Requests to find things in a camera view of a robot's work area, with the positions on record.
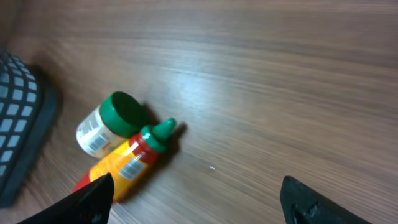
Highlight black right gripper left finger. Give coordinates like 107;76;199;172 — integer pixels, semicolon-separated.
19;174;114;224

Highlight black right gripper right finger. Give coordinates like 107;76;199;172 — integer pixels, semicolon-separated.
280;176;369;224

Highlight red sauce bottle green cap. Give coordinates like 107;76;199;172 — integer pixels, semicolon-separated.
73;118;176;203

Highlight small jar green lid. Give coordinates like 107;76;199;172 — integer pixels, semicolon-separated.
76;91;149;158

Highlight grey plastic mesh basket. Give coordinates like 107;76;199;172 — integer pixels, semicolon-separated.
1;50;59;208

